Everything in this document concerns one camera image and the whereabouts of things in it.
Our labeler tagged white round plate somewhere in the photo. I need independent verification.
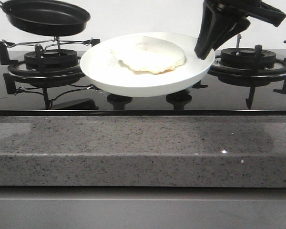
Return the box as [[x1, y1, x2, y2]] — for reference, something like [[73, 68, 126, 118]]
[[80, 32, 215, 97]]

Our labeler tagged black left gas burner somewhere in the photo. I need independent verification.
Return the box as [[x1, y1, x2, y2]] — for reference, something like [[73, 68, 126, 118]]
[[8, 49, 84, 83]]

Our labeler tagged black right gas burner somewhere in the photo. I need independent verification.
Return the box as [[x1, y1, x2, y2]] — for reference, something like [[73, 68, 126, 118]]
[[204, 47, 286, 83]]

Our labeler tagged black frying pan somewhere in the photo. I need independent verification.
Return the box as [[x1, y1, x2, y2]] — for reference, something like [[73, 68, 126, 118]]
[[0, 0, 91, 37]]

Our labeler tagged black left pan support grate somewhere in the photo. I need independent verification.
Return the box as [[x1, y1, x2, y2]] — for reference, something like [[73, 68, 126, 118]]
[[0, 39, 100, 109]]

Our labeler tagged black glass cooktop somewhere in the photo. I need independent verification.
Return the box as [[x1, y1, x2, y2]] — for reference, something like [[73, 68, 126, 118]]
[[0, 50, 286, 116]]

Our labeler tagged silver wire pan stand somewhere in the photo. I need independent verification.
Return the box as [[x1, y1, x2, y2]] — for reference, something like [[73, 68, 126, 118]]
[[0, 36, 94, 51]]

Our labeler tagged white fried egg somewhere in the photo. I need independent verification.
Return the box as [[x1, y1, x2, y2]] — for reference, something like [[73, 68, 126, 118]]
[[111, 36, 186, 74]]

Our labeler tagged black gas burner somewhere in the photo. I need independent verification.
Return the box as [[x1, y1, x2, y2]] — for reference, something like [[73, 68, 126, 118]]
[[8, 49, 84, 83], [204, 47, 286, 83]]

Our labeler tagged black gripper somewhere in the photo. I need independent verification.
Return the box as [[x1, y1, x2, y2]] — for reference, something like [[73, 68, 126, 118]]
[[194, 0, 286, 59]]

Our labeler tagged silver right stove knob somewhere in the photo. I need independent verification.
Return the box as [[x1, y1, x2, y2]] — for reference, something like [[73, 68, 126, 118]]
[[181, 88, 190, 94]]

